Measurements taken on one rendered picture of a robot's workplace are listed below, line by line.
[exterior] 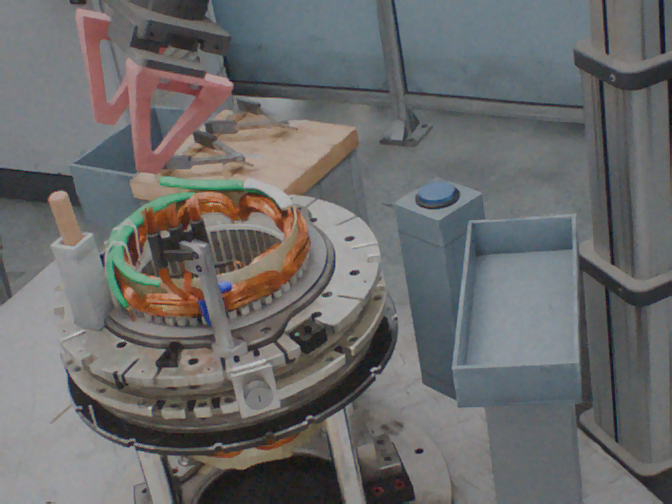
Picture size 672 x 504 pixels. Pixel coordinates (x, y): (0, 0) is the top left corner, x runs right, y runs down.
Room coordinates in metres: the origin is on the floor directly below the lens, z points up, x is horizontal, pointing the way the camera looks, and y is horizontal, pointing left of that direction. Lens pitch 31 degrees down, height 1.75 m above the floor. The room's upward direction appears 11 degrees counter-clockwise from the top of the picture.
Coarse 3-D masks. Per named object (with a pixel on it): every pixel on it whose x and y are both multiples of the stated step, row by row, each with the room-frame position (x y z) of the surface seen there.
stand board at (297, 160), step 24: (240, 120) 1.50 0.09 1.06; (264, 120) 1.49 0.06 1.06; (240, 144) 1.44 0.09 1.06; (264, 144) 1.42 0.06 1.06; (288, 144) 1.41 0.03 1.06; (312, 144) 1.40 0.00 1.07; (336, 144) 1.39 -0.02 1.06; (192, 168) 1.40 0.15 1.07; (216, 168) 1.39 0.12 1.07; (264, 168) 1.36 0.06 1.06; (288, 168) 1.35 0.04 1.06; (312, 168) 1.35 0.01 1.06; (144, 192) 1.38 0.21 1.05; (168, 192) 1.36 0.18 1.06; (288, 192) 1.31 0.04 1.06
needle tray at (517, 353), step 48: (480, 240) 1.15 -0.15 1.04; (528, 240) 1.14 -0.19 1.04; (576, 240) 1.09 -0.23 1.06; (480, 288) 1.09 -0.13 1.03; (528, 288) 1.08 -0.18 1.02; (576, 288) 1.00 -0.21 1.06; (480, 336) 1.01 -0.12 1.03; (528, 336) 1.00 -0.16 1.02; (576, 336) 0.93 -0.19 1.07; (480, 384) 0.91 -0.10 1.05; (528, 384) 0.90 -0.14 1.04; (576, 384) 0.89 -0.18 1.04; (528, 432) 0.98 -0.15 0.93; (576, 432) 1.05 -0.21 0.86; (528, 480) 0.98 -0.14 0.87; (576, 480) 0.97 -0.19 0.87
